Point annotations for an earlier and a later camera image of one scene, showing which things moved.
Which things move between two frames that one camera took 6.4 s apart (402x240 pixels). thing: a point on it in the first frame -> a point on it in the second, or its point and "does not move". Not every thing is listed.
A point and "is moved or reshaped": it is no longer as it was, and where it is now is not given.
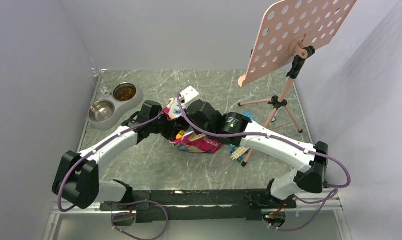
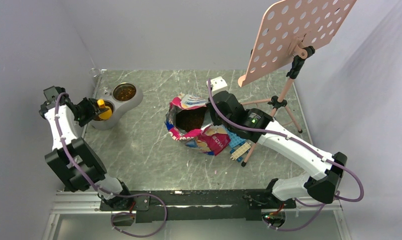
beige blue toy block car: (236, 154) does not move
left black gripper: (173, 125) -> (91, 105)
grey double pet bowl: (103, 114) does not move
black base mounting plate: (201, 205) does not move
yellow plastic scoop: (180, 135) -> (107, 115)
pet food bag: (190, 142) is moved or reshaped
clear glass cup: (94, 72) does not move
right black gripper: (197, 132) -> (215, 121)
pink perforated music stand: (291, 28) does not move
